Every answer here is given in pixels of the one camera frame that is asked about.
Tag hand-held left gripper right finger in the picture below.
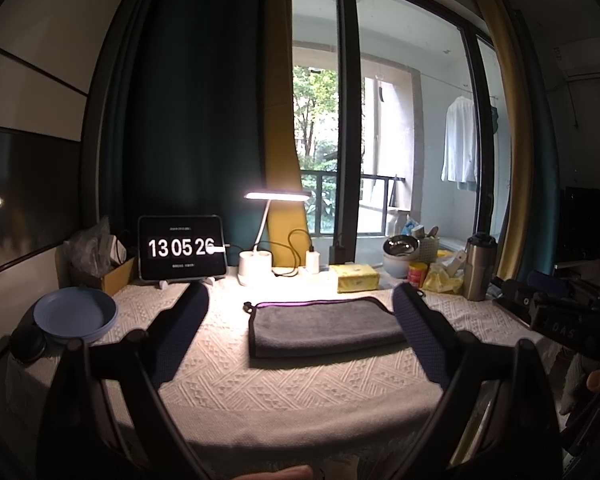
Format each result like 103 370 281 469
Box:
392 283 564 480

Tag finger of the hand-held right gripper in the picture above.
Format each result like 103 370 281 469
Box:
526 270 574 297
491 278 537 328

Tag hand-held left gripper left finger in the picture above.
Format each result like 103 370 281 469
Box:
35 282 211 480

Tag grey towel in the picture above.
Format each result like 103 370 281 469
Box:
243 296 407 359

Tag person's left hand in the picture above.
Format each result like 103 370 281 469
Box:
247 464 315 480

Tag steel tumbler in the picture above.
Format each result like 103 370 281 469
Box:
462 232 498 302

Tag white tablet stand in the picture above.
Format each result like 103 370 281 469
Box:
155 275 218 290

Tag yellow plastic bag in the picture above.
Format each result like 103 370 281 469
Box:
422 254 466 295

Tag black monitor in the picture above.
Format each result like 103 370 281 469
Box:
555 186 600 263

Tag cardboard box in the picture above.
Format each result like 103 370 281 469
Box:
70 255 137 296

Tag tablet clock display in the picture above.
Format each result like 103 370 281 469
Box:
137 215 228 281

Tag white utensil basket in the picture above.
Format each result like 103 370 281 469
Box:
418 225 442 264

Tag yellow tissue pack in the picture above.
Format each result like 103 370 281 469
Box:
328 263 381 294

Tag steel bowl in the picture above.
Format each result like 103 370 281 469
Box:
383 235 421 257

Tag white desk lamp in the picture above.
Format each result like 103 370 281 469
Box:
238 190 312 287

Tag blue plate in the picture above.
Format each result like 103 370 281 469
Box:
33 287 119 345

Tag dark green curtain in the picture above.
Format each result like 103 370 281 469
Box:
97 0 276 267
510 10 563 274

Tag white bottle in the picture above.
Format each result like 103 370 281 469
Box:
387 207 411 237

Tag white woven tablecloth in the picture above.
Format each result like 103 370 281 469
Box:
5 275 571 467

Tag clear plastic bag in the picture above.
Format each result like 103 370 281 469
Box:
62 216 126 277

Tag yellow curtain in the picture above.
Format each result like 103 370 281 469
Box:
467 0 531 276
262 0 312 267

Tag black round cap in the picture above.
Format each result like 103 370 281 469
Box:
10 324 48 364

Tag balcony railing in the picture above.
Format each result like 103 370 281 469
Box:
300 170 409 236

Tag white hanging shirt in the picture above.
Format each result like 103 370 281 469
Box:
440 96 480 185

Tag white air conditioner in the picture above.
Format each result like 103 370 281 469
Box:
550 24 600 82

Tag black cable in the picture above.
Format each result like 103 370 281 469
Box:
272 229 312 277

